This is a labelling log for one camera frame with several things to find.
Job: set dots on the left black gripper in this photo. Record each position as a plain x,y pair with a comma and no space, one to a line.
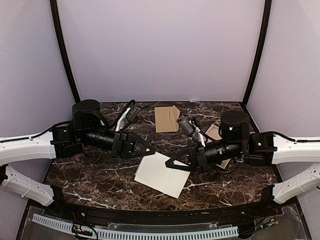
120,145

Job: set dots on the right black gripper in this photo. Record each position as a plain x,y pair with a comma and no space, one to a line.
200,166

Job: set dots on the beige ornate letter sheet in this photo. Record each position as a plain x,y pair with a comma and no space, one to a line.
152,172

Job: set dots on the brown paper envelope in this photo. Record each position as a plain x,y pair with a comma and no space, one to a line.
166,119

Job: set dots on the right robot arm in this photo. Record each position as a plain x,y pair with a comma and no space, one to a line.
257,150

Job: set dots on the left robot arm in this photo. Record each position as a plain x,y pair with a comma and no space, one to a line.
87,128

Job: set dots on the black front table rail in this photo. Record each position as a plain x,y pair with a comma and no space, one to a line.
239,214

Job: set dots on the white slotted cable duct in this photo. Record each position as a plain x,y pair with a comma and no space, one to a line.
121,231

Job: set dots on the left black corner post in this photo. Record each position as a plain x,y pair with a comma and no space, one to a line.
63,50

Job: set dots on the black corner post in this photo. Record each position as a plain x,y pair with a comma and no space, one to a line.
63,50
259,51

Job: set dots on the right black corner post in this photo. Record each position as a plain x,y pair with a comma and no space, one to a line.
259,51

